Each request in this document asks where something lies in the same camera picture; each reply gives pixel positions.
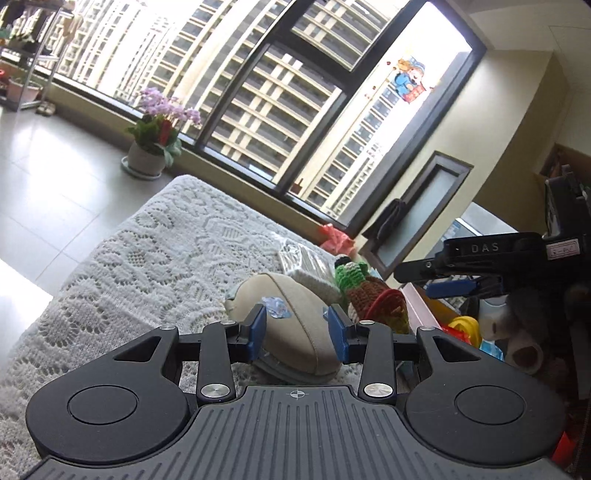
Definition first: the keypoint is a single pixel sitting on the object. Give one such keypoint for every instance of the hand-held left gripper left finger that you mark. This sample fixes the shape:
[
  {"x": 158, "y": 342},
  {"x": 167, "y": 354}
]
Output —
[{"x": 256, "y": 334}]

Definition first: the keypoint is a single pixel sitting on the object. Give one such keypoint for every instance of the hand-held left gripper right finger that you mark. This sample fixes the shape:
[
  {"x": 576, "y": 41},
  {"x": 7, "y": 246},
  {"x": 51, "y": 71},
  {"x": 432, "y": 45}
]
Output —
[{"x": 339, "y": 337}]

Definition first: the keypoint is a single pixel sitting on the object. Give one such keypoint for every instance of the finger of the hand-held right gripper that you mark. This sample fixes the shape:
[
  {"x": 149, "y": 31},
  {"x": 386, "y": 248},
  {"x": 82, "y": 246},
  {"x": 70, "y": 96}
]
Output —
[
  {"x": 452, "y": 288},
  {"x": 415, "y": 270}
]

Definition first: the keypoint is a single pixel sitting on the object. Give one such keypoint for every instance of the pink cardboard box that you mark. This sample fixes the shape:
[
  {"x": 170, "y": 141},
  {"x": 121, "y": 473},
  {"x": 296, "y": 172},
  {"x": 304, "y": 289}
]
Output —
[{"x": 422, "y": 309}]

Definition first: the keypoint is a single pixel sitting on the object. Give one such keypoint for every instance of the beige padded fabric item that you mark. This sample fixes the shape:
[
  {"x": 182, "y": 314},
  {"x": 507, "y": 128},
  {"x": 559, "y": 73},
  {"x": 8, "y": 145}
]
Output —
[{"x": 300, "y": 323}]

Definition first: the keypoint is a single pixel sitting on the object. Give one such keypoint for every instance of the yellow plastic toy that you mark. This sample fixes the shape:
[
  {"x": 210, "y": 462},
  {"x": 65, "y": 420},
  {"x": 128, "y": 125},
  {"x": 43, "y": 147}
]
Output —
[{"x": 464, "y": 330}]

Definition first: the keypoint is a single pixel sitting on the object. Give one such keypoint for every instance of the crocheted brown green toy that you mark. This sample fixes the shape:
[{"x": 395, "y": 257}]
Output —
[{"x": 385, "y": 309}]

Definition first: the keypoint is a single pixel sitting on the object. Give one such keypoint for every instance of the white knitted item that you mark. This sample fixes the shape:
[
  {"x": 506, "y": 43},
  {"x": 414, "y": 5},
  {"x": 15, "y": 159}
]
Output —
[{"x": 318, "y": 286}]

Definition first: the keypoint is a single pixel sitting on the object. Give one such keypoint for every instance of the black hanging cloth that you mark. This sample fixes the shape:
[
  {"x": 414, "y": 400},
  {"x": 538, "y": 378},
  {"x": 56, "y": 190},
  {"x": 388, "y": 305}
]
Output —
[{"x": 388, "y": 219}]

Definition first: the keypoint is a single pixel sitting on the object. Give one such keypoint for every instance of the green crochet doll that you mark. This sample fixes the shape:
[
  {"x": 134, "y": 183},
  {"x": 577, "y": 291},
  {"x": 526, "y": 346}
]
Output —
[{"x": 348, "y": 274}]

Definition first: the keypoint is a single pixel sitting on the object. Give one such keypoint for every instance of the frosted glass casement window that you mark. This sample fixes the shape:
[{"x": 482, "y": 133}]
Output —
[{"x": 429, "y": 203}]

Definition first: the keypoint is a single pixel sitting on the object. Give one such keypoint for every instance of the clear plastic packet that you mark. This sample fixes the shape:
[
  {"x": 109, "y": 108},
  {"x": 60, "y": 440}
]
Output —
[{"x": 304, "y": 261}]

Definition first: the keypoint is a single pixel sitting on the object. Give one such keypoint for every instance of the pink crumpled item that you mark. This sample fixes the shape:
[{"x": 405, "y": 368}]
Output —
[{"x": 337, "y": 240}]

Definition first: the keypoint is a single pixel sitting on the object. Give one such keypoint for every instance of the brown cardboard box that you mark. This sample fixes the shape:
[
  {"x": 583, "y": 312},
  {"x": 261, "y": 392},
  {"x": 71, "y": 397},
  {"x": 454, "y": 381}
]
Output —
[{"x": 554, "y": 161}]

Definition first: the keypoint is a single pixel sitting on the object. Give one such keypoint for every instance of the white lace tablecloth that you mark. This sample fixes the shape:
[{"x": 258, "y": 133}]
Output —
[{"x": 161, "y": 258}]

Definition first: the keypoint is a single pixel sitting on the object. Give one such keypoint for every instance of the cartoon window sticker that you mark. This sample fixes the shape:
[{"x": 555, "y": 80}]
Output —
[{"x": 408, "y": 78}]

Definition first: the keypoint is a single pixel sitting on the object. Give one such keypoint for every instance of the red plastic object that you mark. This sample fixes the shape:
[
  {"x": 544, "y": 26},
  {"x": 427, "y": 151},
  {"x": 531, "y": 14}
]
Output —
[{"x": 565, "y": 450}]

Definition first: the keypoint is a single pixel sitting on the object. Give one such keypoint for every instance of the potted pink orchid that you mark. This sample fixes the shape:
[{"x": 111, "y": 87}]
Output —
[{"x": 147, "y": 159}]

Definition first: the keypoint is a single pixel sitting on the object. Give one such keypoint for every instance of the pair of slippers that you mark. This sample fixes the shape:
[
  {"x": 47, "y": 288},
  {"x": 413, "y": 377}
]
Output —
[{"x": 46, "y": 109}]

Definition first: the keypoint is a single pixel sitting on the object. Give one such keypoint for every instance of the metal plant rack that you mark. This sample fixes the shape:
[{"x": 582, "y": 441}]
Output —
[{"x": 32, "y": 60}]

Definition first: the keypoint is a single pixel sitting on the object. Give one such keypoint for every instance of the dark window frame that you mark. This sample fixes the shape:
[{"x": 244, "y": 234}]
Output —
[{"x": 250, "y": 74}]

